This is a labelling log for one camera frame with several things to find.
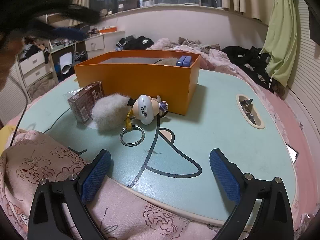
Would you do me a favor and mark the black clothes pile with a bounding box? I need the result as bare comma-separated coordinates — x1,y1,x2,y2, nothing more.
115,35,154,51
222,46,279,93

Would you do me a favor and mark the black clothes pile right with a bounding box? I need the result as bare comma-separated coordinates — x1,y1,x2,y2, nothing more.
222,46,279,93

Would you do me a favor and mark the orange cardboard box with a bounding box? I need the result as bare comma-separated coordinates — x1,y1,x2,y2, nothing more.
74,50,201,115

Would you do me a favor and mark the black clothes pile left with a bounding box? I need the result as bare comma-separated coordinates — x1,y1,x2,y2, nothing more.
115,35,154,51

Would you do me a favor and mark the person left hand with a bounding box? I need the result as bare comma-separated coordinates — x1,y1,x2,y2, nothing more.
0,39,24,90

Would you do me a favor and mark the mint green lap table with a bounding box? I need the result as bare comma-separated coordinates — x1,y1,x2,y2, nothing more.
20,70,297,226

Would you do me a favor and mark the brown fur pompom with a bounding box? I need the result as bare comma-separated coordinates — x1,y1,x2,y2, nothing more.
156,57,178,66

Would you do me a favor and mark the brown small carton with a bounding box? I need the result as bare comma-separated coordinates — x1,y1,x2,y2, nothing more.
68,81,104,124

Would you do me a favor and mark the white drawer cabinet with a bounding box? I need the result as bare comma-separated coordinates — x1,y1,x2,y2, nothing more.
20,51,53,87

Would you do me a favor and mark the green hanging cloth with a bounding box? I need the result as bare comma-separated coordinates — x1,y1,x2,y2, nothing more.
261,0,298,87

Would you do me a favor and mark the pink floral quilt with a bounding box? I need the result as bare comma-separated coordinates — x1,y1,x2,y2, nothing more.
148,38,241,76

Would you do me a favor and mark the doll figure keychain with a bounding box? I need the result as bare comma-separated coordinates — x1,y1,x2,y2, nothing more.
120,94,169,147

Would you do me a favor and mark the orange tray on desk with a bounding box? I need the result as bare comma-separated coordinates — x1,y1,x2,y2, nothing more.
99,26,117,34

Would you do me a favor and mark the blue small box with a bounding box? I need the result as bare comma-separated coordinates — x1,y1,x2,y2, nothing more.
176,55,192,68

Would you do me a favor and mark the white fur pompom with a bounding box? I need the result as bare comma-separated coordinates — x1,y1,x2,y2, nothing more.
91,93,131,132

